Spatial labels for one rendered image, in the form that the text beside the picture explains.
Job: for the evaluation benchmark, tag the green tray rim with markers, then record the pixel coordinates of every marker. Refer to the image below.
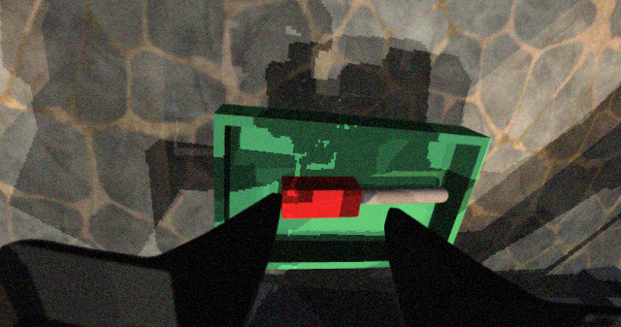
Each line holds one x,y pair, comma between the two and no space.
463,172

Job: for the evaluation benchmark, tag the green tray floor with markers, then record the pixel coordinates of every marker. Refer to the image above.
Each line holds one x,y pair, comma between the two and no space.
261,156

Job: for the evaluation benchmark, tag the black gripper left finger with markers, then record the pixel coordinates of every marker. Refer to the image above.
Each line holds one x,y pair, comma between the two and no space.
211,281

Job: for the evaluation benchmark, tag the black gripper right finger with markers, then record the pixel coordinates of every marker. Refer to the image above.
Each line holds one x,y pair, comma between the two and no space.
440,286

